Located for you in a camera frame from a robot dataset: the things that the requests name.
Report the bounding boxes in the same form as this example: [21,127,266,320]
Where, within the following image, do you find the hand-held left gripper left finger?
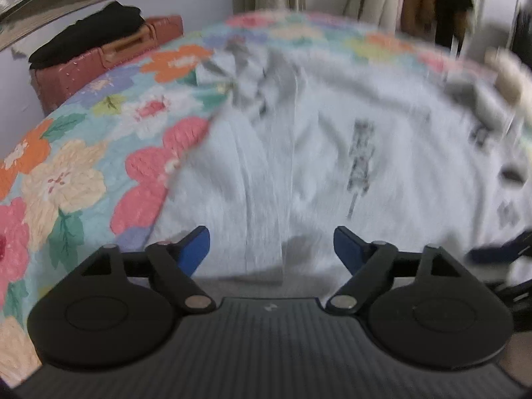
[80,225,217,315]

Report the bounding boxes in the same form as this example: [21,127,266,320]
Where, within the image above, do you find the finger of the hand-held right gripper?
[466,228,532,265]

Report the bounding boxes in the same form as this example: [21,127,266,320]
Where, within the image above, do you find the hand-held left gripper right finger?
[326,225,463,313]

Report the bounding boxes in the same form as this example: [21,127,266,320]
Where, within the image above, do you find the white t-shirt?
[156,39,532,287]

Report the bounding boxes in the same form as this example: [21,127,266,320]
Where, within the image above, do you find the floral bed quilt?
[0,8,532,387]

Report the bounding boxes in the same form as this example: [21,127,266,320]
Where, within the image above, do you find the black folded garment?
[28,1,146,69]

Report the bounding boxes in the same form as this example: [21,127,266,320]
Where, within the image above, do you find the hanging dark garments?
[402,0,487,48]

